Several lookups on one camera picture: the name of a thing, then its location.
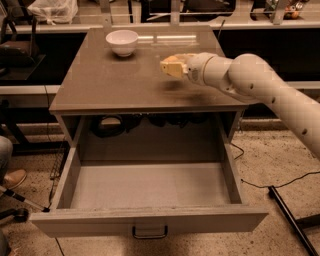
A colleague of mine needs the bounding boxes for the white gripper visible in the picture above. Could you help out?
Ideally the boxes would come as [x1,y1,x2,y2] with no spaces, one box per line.
[160,52,216,86]

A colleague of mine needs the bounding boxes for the orange fruit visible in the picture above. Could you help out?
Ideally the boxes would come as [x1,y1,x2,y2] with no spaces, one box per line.
[164,56,178,62]

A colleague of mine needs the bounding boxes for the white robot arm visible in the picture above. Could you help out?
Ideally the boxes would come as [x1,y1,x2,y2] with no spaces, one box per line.
[160,52,320,158]

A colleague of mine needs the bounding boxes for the grey cabinet with counter top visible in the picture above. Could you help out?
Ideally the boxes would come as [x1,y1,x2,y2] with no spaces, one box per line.
[50,26,246,162]

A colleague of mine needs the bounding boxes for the open grey top drawer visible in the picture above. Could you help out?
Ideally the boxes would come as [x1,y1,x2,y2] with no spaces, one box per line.
[31,143,267,237]

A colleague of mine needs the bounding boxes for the white ceramic bowl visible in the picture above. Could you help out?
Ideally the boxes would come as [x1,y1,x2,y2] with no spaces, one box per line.
[106,30,138,57]

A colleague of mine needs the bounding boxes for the colourful items on shelf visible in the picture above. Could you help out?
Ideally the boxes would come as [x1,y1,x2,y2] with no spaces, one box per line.
[264,0,309,19]

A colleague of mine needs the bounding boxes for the white plastic bag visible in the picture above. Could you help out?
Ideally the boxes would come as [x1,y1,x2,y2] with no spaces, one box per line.
[28,0,78,25]

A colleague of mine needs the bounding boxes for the black metal stand leg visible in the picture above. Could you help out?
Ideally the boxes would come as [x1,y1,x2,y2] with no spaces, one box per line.
[268,186,320,256]

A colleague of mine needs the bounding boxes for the dark chair at left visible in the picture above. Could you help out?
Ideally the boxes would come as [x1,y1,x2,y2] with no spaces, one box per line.
[0,15,45,81]

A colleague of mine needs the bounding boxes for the person's jeans leg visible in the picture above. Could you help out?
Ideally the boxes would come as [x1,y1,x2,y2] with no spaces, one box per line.
[0,136,13,183]

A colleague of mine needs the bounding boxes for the brown shoe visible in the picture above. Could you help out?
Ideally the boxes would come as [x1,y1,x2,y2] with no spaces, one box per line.
[3,169,27,189]

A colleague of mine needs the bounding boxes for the black chair base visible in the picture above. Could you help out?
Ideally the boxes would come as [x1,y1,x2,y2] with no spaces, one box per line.
[0,186,50,222]

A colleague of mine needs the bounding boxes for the coiled black cables inside cabinet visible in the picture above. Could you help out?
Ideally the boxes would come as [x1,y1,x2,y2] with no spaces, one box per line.
[89,113,214,138]

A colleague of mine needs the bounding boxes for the black floor cable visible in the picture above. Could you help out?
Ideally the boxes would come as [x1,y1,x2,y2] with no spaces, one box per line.
[229,142,320,190]

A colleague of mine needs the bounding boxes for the black drawer handle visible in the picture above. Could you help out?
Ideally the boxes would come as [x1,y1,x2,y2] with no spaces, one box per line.
[132,226,168,240]

